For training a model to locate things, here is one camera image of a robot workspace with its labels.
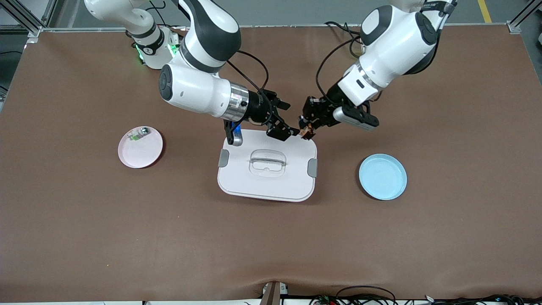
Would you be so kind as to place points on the green and white switch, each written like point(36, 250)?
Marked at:
point(142, 132)

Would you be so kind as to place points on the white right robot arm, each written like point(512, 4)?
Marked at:
point(199, 91)

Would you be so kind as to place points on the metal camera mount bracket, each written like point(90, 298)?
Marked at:
point(273, 294)

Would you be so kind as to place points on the aluminium frame profile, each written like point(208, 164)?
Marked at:
point(513, 27)
point(31, 30)

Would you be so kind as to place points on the white lidded box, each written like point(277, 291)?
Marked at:
point(254, 186)

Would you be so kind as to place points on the round pink plate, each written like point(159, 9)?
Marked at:
point(144, 154)

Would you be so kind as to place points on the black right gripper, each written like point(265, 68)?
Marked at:
point(260, 109)

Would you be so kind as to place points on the orange and black switch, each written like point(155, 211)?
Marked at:
point(308, 134)

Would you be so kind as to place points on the round light blue plate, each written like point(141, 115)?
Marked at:
point(383, 178)

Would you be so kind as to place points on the brown table mat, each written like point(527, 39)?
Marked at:
point(169, 237)

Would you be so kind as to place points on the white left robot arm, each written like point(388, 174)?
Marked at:
point(394, 42)

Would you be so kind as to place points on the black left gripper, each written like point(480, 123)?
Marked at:
point(322, 108)

